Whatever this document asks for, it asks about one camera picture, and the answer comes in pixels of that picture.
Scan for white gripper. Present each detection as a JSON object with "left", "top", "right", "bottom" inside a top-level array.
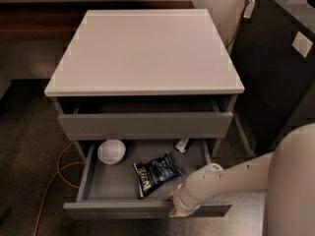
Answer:
[{"left": 167, "top": 184, "right": 200, "bottom": 218}]

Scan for blue chip bag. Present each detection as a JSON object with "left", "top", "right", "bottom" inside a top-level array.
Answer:
[{"left": 133, "top": 152, "right": 182, "bottom": 199}]

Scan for grey drawer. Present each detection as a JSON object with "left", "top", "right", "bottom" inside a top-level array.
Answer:
[
  {"left": 62, "top": 139, "right": 232, "bottom": 220},
  {"left": 58, "top": 100, "right": 233, "bottom": 141}
]

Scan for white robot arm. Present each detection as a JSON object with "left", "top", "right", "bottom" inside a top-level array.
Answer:
[{"left": 169, "top": 124, "right": 315, "bottom": 236}]

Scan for grey top drawer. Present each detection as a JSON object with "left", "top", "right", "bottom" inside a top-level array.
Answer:
[{"left": 58, "top": 100, "right": 233, "bottom": 141}]

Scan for grey drawer cabinet white top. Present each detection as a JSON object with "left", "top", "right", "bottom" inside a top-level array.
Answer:
[{"left": 43, "top": 8, "right": 246, "bottom": 159}]

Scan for small black white packet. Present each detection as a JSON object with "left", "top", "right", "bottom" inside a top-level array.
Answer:
[{"left": 174, "top": 139, "right": 190, "bottom": 153}]

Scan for white bowl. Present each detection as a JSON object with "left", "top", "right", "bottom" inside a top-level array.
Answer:
[{"left": 97, "top": 140, "right": 126, "bottom": 165}]

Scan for black cabinet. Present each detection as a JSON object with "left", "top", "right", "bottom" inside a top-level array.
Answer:
[{"left": 231, "top": 0, "right": 315, "bottom": 154}]

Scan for white label sticker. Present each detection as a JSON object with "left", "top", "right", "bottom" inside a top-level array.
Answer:
[{"left": 292, "top": 31, "right": 313, "bottom": 58}]

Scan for dark wooden bench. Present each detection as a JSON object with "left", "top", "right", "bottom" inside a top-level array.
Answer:
[{"left": 0, "top": 1, "right": 195, "bottom": 41}]

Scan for orange floor cable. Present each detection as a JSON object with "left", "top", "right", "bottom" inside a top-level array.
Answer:
[{"left": 32, "top": 141, "right": 86, "bottom": 236}]

